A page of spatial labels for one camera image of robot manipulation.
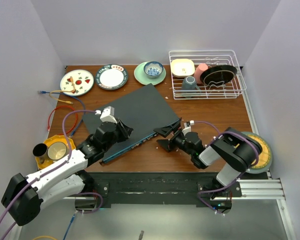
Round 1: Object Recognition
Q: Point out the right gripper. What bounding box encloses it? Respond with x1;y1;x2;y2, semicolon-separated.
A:
153;121;194;157

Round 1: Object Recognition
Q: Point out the black network switch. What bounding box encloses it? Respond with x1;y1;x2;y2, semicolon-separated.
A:
97;83;179;164

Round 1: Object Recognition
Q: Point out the yellow ethernet cable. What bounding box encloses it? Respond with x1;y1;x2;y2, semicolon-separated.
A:
48;74;77;105

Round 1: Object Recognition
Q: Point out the blue ethernet cable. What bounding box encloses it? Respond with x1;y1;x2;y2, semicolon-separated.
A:
36;89;86;138

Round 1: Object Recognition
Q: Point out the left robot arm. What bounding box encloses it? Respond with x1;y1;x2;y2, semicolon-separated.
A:
1;118;133;226

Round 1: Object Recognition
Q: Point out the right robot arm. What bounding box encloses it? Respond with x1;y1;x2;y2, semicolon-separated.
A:
154;120;263;197

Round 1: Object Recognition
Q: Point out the white plate dark green rim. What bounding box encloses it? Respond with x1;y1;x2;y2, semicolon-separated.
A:
95;64;129;91

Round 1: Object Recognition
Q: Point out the light green plate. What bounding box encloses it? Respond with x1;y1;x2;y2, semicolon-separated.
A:
134;61;167;86

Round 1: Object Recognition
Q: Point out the grey mug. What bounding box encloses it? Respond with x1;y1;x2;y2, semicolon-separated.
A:
181;75;201;99

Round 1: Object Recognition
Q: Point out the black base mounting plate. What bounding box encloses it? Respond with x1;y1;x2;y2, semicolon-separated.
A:
64;171;243;210

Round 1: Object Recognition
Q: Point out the blue white patterned bowl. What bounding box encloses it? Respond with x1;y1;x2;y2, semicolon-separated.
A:
143;61;164;79

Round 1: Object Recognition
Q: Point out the white strawberry pattern plate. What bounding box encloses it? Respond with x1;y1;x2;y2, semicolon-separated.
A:
59;69;94;97

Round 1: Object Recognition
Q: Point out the cream square plate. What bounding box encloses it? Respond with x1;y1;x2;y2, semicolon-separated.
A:
170;58;195;78

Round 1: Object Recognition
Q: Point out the beige bowl on yellow plate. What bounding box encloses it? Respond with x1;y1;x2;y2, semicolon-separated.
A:
47;141;68;161

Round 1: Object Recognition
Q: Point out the pink cup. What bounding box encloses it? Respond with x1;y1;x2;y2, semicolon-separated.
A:
193;63;209;83

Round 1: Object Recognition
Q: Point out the black round plate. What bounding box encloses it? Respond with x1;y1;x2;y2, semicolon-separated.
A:
200;65;238;87

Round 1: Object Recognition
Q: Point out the black cup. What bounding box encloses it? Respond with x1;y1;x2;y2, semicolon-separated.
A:
32;143;48;158

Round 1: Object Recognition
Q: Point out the grey plate with yellow mat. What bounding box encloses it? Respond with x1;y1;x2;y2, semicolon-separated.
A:
242;131;273;175

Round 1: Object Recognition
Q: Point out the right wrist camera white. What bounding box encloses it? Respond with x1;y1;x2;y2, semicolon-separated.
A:
182;121;193;135

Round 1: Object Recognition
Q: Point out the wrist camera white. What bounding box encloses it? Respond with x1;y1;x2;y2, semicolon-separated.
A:
100;106;117;124
182;121;193;135

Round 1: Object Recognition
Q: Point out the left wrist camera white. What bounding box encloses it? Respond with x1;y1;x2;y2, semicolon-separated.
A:
100;106;117;124

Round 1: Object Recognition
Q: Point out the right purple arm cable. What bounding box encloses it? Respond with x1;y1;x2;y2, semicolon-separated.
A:
189;120;261;216

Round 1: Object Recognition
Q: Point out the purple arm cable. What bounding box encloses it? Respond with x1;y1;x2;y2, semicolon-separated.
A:
189;120;261;216
0;109;102;240

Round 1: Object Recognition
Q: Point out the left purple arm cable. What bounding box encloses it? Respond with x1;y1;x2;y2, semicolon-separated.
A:
0;109;102;240

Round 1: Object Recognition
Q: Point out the red ethernet cable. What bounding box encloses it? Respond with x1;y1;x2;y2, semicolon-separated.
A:
46;105;79;136

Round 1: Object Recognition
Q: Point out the white wire dish rack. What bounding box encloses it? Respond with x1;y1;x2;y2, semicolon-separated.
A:
168;50;247;100

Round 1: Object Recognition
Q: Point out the blue cable on floor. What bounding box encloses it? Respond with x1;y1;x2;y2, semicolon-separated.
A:
62;213;76;240

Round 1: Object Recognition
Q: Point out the aluminium frame rail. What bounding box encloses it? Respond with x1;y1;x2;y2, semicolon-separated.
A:
8;174;297;240

